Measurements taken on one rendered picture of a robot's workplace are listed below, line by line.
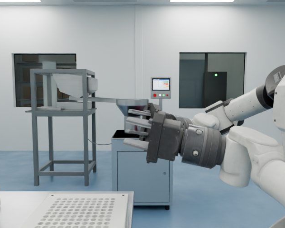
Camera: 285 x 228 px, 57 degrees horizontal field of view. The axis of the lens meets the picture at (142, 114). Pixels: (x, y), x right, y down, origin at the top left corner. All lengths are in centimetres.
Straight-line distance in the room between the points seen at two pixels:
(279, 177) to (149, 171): 227
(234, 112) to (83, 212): 65
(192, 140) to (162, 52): 486
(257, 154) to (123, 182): 230
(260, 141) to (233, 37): 521
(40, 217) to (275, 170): 55
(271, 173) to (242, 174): 10
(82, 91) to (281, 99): 291
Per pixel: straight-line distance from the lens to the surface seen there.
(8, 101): 597
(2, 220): 95
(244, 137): 56
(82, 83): 348
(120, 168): 272
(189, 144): 56
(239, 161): 59
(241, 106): 104
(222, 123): 107
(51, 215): 75
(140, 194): 280
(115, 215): 72
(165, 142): 58
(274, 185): 51
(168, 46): 542
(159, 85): 298
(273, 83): 96
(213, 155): 57
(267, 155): 54
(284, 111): 80
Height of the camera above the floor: 123
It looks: 5 degrees down
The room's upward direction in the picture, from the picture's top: straight up
